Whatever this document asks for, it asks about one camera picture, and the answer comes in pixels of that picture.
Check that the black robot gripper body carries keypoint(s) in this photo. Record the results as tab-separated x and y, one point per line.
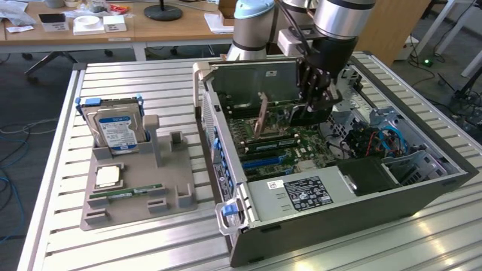
333	53

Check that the black graphics card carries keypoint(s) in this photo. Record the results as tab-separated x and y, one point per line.
310	118

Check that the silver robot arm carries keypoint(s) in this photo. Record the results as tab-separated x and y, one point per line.
338	19

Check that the silver perforated disk bay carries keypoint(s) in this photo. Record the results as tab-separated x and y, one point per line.
354	111

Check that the wooden cabinet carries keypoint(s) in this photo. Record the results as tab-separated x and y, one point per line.
396	28

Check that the CPU socket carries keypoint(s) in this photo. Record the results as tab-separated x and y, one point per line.
273	130

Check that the green motherboard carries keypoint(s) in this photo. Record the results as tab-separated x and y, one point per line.
309	149

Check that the white small box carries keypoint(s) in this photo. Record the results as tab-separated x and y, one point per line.
409	50

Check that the black device with green light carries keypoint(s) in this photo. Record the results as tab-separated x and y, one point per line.
426	61

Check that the black fan shroud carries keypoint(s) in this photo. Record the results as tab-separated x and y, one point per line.
369	175

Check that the blue expansion slot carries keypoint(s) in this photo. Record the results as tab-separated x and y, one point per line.
263	163

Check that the brown cardboard box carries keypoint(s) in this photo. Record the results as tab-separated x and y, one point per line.
227	11

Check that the white paper stack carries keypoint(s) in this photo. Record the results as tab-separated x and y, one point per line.
217	24

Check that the blue card retention clip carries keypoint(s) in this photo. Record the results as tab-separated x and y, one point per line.
217	142

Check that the black tripod stand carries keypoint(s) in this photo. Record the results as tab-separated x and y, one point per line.
466	87

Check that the grey power supply unit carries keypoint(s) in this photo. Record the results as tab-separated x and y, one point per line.
271	203

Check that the wooden office desk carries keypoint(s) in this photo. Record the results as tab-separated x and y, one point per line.
170	31

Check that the dark grey PC case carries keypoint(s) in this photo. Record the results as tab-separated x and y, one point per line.
338	226

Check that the black round lamp base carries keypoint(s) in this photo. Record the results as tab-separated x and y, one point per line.
163	14

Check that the blue release latch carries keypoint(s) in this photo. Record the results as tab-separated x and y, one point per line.
229	210

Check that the hard disk in blue caddy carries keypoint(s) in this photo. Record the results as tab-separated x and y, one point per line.
115	130

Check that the white cube box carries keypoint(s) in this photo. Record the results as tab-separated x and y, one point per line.
115	24

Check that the red small packets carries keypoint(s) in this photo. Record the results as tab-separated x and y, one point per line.
116	9

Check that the grey printed parts rack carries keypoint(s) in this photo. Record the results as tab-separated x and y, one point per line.
143	206

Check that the white flat box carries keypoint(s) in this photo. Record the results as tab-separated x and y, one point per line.
88	30

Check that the silver CPU chip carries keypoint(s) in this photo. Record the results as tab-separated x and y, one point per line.
107	177

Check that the green RAM stick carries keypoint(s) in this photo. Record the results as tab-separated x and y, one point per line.
120	192

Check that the white tape roll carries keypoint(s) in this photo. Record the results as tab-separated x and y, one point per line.
78	21

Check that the white box with black lid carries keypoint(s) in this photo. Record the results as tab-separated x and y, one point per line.
56	26

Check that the black office chair base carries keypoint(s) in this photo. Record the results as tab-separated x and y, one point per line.
42	63

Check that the grey cup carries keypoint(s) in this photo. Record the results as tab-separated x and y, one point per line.
55	3

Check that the white card with red print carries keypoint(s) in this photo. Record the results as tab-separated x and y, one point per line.
19	29

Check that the clear plastic bag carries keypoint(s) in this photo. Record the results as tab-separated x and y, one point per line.
15	14

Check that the silver disk bay bracket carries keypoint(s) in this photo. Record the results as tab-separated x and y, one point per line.
414	166

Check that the white desk frame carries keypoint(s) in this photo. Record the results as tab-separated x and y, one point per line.
470	67

